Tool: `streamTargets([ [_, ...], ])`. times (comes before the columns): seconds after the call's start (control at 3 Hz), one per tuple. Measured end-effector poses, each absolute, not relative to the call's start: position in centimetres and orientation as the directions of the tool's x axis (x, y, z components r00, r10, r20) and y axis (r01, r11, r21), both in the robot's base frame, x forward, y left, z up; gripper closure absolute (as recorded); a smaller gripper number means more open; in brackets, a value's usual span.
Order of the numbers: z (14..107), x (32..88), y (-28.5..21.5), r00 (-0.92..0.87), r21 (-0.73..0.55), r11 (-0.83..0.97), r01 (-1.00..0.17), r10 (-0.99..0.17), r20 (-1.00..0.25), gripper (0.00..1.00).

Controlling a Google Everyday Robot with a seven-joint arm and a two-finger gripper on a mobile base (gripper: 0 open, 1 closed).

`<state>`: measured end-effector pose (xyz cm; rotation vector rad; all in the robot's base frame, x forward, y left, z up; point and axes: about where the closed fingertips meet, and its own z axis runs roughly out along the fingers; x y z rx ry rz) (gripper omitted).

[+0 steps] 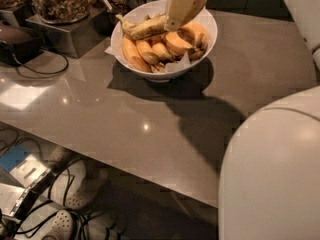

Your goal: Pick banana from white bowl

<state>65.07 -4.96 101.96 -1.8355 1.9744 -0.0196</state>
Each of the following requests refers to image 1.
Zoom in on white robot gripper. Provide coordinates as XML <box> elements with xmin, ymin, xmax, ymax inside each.
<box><xmin>164</xmin><ymin>0</ymin><xmax>194</xmax><ymax>31</ymax></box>

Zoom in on long spotted yellow banana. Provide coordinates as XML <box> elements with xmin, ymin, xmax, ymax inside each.
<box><xmin>183</xmin><ymin>0</ymin><xmax>207</xmax><ymax>25</ymax></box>

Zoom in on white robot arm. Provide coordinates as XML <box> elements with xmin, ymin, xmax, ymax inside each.
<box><xmin>218</xmin><ymin>87</ymin><xmax>320</xmax><ymax>240</ymax></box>

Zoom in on white paper bowl liner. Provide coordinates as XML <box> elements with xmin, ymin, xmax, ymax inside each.
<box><xmin>107</xmin><ymin>0</ymin><xmax>217</xmax><ymax>81</ymax></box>

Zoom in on orange banana right side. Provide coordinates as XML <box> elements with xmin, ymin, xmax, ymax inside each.
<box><xmin>181</xmin><ymin>22</ymin><xmax>208</xmax><ymax>49</ymax></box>

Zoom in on spotted banana at back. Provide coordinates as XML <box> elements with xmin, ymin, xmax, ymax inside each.
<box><xmin>116</xmin><ymin>14</ymin><xmax>166</xmax><ymax>40</ymax></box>

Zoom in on small orange banana middle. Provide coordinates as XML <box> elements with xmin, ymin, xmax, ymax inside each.
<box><xmin>136</xmin><ymin>40</ymin><xmax>159</xmax><ymax>65</ymax></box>

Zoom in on orange banana front left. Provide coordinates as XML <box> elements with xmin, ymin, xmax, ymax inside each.
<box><xmin>122</xmin><ymin>34</ymin><xmax>151</xmax><ymax>73</ymax></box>

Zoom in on small dark snack bowl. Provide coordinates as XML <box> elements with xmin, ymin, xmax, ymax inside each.
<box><xmin>107</xmin><ymin>3</ymin><xmax>129</xmax><ymax>25</ymax></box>

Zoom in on steel riser block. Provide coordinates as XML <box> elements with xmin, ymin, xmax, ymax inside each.
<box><xmin>26</xmin><ymin>8</ymin><xmax>113</xmax><ymax>58</ymax></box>

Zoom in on glass jar of nuts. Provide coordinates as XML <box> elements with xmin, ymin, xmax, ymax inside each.
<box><xmin>31</xmin><ymin>0</ymin><xmax>90</xmax><ymax>24</ymax></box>

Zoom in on dark round appliance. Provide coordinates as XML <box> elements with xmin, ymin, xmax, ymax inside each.
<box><xmin>0</xmin><ymin>20</ymin><xmax>44</xmax><ymax>65</ymax></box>

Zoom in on white clog shoe upper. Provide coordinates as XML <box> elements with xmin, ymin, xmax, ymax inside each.
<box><xmin>47</xmin><ymin>146</ymin><xmax>108</xmax><ymax>211</ymax></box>

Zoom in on white clog shoe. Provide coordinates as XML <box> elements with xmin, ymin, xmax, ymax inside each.
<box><xmin>47</xmin><ymin>146</ymin><xmax>108</xmax><ymax>211</ymax></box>
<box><xmin>41</xmin><ymin>210</ymin><xmax>74</xmax><ymax>240</ymax></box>

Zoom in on silver electronics box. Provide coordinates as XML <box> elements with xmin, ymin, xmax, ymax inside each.
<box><xmin>0</xmin><ymin>146</ymin><xmax>54</xmax><ymax>219</ymax></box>

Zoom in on white clog shoe lower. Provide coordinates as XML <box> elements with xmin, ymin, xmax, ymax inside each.
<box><xmin>41</xmin><ymin>210</ymin><xmax>74</xmax><ymax>240</ymax></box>

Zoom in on black appliance cable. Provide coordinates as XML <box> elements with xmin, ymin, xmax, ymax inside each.
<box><xmin>0</xmin><ymin>40</ymin><xmax>70</xmax><ymax>77</ymax></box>

